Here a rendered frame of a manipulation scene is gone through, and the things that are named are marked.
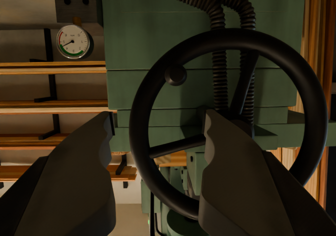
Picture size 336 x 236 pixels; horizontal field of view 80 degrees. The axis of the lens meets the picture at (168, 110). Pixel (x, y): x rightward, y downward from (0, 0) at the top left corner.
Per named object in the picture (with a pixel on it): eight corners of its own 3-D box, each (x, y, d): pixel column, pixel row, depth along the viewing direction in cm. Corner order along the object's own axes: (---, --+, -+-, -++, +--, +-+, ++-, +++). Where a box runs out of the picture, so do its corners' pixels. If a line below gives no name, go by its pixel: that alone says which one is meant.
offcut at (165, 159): (165, 143, 53) (165, 157, 54) (151, 146, 52) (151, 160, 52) (170, 147, 50) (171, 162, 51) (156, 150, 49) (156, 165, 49)
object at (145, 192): (160, 180, 85) (160, 213, 87) (160, 170, 94) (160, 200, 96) (139, 180, 84) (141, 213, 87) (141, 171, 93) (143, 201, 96)
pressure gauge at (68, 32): (87, 12, 37) (90, 58, 38) (94, 18, 41) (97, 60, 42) (52, 12, 37) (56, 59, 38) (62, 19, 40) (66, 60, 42)
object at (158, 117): (288, 106, 47) (287, 123, 48) (249, 98, 68) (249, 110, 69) (116, 110, 46) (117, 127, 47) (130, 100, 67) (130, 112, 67)
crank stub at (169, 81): (193, 74, 21) (176, 91, 22) (186, 75, 27) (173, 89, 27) (176, 57, 21) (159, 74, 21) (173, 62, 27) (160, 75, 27)
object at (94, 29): (94, -22, 38) (97, 22, 40) (110, 2, 51) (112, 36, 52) (49, -22, 38) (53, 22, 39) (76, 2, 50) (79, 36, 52)
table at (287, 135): (387, 132, 39) (383, 162, 40) (288, 109, 69) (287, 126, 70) (68, 140, 37) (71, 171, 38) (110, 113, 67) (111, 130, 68)
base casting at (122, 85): (301, 67, 46) (298, 107, 47) (224, 74, 103) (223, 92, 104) (103, 70, 45) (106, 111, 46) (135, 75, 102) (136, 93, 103)
